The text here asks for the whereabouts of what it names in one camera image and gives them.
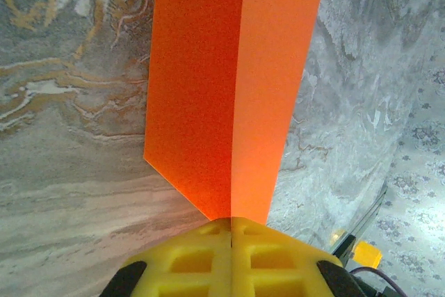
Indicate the aluminium frame rail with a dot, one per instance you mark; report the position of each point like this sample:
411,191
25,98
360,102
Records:
366,214

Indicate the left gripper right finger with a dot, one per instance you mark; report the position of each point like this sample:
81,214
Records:
278,276

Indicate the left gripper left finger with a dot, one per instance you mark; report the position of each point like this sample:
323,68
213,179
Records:
180,269

